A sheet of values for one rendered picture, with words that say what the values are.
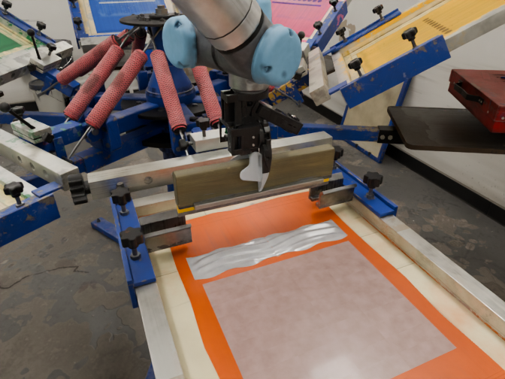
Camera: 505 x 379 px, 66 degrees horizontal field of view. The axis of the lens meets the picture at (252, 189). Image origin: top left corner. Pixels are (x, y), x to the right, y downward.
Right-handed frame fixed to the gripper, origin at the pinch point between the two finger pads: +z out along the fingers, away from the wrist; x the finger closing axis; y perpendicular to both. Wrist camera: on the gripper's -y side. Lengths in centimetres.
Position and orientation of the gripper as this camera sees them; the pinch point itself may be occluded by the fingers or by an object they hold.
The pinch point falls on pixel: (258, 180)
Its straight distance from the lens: 82.4
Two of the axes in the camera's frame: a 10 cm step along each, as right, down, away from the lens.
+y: -9.2, 2.0, -3.4
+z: 0.0, 8.6, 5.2
